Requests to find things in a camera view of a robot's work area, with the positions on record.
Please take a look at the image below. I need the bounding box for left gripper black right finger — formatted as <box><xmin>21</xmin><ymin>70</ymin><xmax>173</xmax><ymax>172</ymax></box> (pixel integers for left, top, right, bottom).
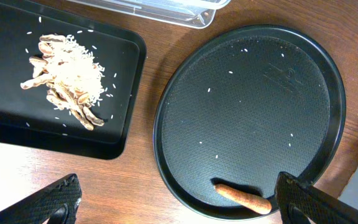
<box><xmin>275</xmin><ymin>172</ymin><xmax>358</xmax><ymax>224</ymax></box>

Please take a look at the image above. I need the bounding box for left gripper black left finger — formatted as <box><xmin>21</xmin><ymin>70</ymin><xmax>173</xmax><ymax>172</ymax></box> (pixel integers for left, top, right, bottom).
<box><xmin>0</xmin><ymin>174</ymin><xmax>82</xmax><ymax>224</ymax></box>

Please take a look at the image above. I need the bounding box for orange carrot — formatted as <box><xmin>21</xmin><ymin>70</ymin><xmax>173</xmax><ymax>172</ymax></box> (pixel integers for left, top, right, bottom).
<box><xmin>214</xmin><ymin>184</ymin><xmax>272</xmax><ymax>215</ymax></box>

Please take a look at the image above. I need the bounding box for food scraps and rice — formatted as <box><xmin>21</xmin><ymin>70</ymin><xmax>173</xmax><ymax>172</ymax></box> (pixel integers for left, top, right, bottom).
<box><xmin>20</xmin><ymin>34</ymin><xmax>106</xmax><ymax>131</ymax></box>

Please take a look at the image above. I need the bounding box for round black tray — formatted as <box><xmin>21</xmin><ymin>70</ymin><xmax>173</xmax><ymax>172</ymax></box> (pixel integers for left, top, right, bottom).
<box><xmin>153</xmin><ymin>25</ymin><xmax>346</xmax><ymax>220</ymax></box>

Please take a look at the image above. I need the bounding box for black rectangular tray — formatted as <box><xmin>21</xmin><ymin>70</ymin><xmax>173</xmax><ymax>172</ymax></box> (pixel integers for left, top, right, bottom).
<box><xmin>0</xmin><ymin>1</ymin><xmax>147</xmax><ymax>159</ymax></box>

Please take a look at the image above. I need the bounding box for clear plastic bin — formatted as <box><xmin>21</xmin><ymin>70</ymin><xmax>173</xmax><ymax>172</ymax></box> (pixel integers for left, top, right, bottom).
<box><xmin>69</xmin><ymin>0</ymin><xmax>231</xmax><ymax>29</ymax></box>

